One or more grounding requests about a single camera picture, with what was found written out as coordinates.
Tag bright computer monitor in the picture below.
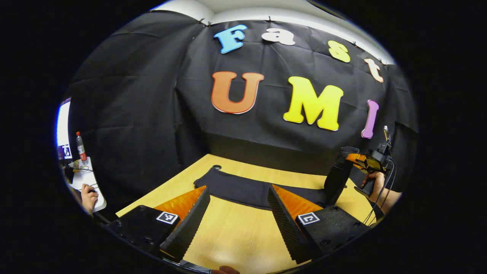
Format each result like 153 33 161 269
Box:
56 98 73 160

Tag white side desk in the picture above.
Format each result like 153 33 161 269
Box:
68 156 107 213

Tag black denim jeans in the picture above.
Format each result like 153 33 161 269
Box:
194 167 343 210

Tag red capped plastic bottle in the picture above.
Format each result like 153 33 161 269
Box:
76 131 89 165

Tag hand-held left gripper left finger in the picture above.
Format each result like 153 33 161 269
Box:
108 185 211 263

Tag black backdrop cloth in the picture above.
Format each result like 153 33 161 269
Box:
67 10 419 213

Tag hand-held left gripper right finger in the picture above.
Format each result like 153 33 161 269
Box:
267 185 370 265

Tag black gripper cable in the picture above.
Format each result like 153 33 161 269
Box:
363 160 397 226

